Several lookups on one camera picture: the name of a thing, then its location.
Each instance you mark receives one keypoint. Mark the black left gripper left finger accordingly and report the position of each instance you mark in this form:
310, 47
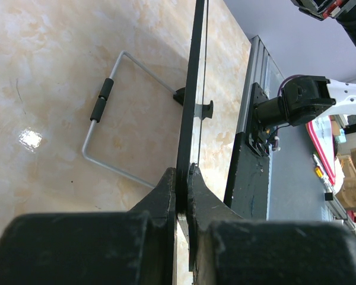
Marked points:
128, 247

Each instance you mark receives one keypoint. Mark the black framed whiteboard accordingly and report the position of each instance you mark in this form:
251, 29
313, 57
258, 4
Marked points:
191, 124

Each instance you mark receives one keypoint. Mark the aluminium frame rail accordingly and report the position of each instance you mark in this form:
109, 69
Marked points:
263, 70

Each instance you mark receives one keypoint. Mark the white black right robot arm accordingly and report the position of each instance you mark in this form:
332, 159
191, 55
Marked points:
304, 98

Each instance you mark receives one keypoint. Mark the yellow white marker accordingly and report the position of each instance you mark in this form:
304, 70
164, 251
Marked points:
322, 175

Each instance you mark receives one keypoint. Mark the pink rimmed tray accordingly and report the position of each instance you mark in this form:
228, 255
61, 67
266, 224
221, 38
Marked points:
320, 133

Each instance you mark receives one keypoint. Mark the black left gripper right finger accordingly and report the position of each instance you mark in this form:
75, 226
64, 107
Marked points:
227, 249

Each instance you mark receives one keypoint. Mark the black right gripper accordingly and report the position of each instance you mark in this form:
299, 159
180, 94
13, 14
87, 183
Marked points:
344, 12

